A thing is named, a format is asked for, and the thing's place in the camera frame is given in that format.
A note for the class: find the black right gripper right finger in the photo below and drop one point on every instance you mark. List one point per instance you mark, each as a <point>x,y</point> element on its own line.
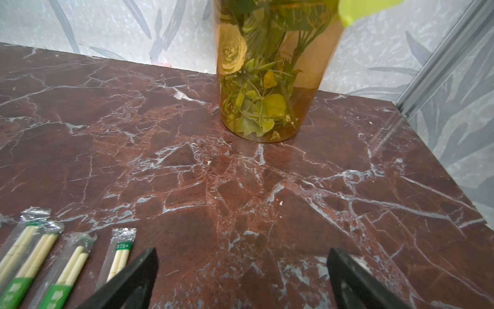
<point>354,287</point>

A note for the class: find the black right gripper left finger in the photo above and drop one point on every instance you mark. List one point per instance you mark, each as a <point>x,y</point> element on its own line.
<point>130,288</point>

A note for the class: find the chopstick pair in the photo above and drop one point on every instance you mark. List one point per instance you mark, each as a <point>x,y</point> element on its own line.
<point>20,238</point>
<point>58,284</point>
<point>117,255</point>
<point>31,262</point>

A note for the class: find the potted green plant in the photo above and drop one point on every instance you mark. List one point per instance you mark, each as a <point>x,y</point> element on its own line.
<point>272,57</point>

